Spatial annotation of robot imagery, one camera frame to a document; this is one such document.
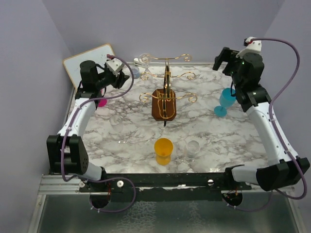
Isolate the clear champagne flute glass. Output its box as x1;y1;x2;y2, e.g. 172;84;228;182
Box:
138;53;153;89

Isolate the gold and black glass rack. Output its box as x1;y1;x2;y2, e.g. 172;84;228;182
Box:
138;53;198;126

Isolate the blue plastic wine glass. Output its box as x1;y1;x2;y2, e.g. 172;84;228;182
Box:
214;88;236;117

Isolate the small jar of paper clips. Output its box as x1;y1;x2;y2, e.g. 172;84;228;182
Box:
131;67;140;79

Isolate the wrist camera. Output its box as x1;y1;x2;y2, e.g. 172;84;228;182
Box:
236;37;262;58
105;54;124;77

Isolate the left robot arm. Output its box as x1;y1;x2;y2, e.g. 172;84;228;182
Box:
46;55;134;192

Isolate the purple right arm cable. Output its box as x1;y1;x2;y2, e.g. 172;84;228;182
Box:
225;36;307;211

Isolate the pink plastic wine glass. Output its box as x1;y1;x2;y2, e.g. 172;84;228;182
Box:
96;98;107;108

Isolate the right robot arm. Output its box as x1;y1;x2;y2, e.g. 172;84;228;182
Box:
213;47;310;191

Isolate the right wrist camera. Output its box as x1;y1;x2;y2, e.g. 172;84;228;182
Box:
236;37;262;58

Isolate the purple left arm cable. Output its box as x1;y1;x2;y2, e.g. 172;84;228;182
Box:
59;54;137;214

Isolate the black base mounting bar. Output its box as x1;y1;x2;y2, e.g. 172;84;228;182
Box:
79;172;251;202

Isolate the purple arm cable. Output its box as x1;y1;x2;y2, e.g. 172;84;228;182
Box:
59;54;137;214
225;36;307;211

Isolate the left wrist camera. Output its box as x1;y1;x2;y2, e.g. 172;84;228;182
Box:
105;54;124;77

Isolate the small framed whiteboard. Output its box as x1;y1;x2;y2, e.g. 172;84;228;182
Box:
63;44;115;91

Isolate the short clear glass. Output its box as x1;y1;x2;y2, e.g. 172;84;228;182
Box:
184;140;201;162

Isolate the orange plastic wine glass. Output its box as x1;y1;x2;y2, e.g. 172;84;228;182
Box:
154;138;173;166

